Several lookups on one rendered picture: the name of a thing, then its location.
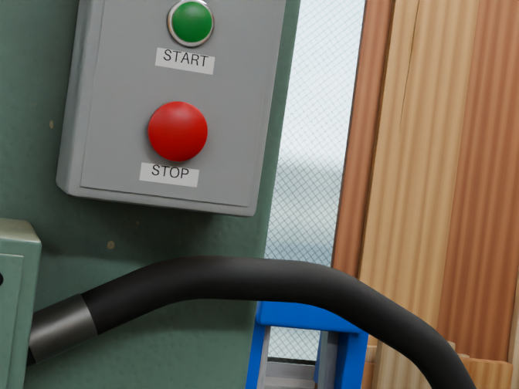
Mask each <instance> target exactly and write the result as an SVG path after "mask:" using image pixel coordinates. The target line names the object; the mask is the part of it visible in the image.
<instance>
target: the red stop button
mask: <svg viewBox="0 0 519 389"><path fill-rule="evenodd" d="M207 136H208V127H207V123H206V120H205V118H204V116H203V115H202V113H201V112H200V110H199V109H197V108H196V107H194V106H193V105H191V104H190V103H186V102H181V101H175V102H170V103H166V104H164V105H162V106H161V107H159V108H158V109H156V111H155V112H154V113H153V115H152V116H151V119H150V121H149V124H148V139H149V141H150V144H151V146H152V147H153V149H154V150H155V151H156V153H157V154H159V155H160V156H162V157H163V158H165V159H168V160H170V161H186V160H189V159H191V158H193V157H194V156H196V155H197V154H198V153H199V152H200V151H201V150H202V148H203V147H204V145H205V142H206V140H207Z"/></svg>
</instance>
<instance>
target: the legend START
mask: <svg viewBox="0 0 519 389"><path fill-rule="evenodd" d="M214 62H215V57H212V56H203V55H199V54H194V53H189V52H181V51H176V50H171V49H162V48H158V49H157V55H156V61H155V65H156V66H163V67H168V68H173V69H182V70H187V71H192V72H197V73H206V74H211V75H212V74H213V68H214Z"/></svg>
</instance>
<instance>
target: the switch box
mask: <svg viewBox="0 0 519 389"><path fill-rule="evenodd" d="M179 1H181V0H80V2H79V8H78V14H77V20H76V31H75V37H74V44H73V54H72V61H71V67H70V77H69V84H68V90H67V96H66V107H65V113H64V119H63V131H62V136H61V143H60V149H59V160H58V166H57V172H56V184H57V186H58V187H59V188H61V189H62V190H63V191H64V192H66V193H67V194H68V195H69V196H71V197H73V198H85V199H92V200H98V201H111V202H118V203H124V204H132V205H144V206H151V207H158V208H170V209H177V210H184V211H196V212H203V213H210V214H217V215H229V216H236V217H243V218H249V217H252V216H253V215H254V214H255V212H256V204H257V198H258V193H259V187H260V177H261V171H262V166H263V155H264V150H265V144H266V134H267V128H268V123H269V117H270V107H271V101H272V95H273V85H274V80H275V74H276V64H277V58H278V52H279V47H280V37H281V31H282V25H283V15H284V9H285V4H286V0H200V1H202V2H204V3H205V4H206V5H207V6H208V7H209V8H210V9H211V11H212V14H213V16H214V20H215V27H214V30H213V33H212V35H211V36H210V38H209V39H208V40H207V41H206V42H204V43H203V44H201V45H199V46H193V47H191V46H183V45H182V44H180V43H178V42H176V41H175V40H174V39H173V38H172V36H171V34H170V32H169V30H168V13H169V12H170V10H171V8H172V7H173V5H175V4H176V3H177V2H179ZM158 48H162V49H171V50H176V51H181V52H189V53H194V54H199V55H203V56H212V57H215V62H214V68H213V74H212V75H211V74H206V73H197V72H192V71H187V70H182V69H173V68H168V67H163V66H156V65H155V61H156V55H157V49H158ZM175 101H181V102H186V103H190V104H191V105H193V106H194V107H196V108H197V109H199V110H200V112H201V113H202V115H203V116H204V118H205V120H206V123H207V127H208V136H207V140H206V142H205V145H204V147H203V148H202V150H201V151H200V152H199V153H198V154H197V155H196V156H194V157H193V158H191V159H189V160H186V161H170V160H168V159H165V158H163V157H162V156H160V155H159V154H157V153H156V151H155V150H154V149H153V147H152V146H151V144H150V141H149V139H148V124H149V121H150V119H151V116H152V115H153V113H154V112H155V111H156V109H158V108H159V107H161V106H162V105H164V104H166V103H170V102H175ZM141 163H149V164H160V165H166V166H172V167H183V168H189V169H196V170H199V173H198V183H197V188H196V187H189V186H183V185H176V184H165V183H158V182H152V181H140V173H141Z"/></svg>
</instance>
